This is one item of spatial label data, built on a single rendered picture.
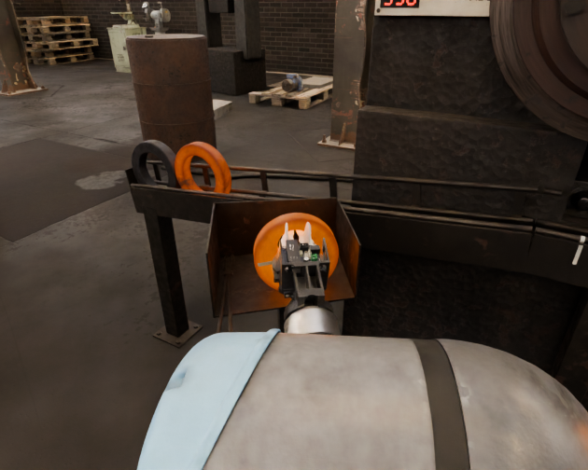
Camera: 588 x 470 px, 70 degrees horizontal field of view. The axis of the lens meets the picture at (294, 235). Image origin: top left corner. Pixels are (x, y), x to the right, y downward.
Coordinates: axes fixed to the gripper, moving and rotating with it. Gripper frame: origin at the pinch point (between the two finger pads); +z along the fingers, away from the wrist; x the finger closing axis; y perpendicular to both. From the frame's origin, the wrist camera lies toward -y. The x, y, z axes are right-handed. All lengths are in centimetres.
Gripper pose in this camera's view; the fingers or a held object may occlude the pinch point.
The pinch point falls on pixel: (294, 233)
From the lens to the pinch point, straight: 74.7
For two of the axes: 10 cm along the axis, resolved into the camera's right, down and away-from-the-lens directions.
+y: 0.4, -7.2, -6.9
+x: -9.9, 0.4, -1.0
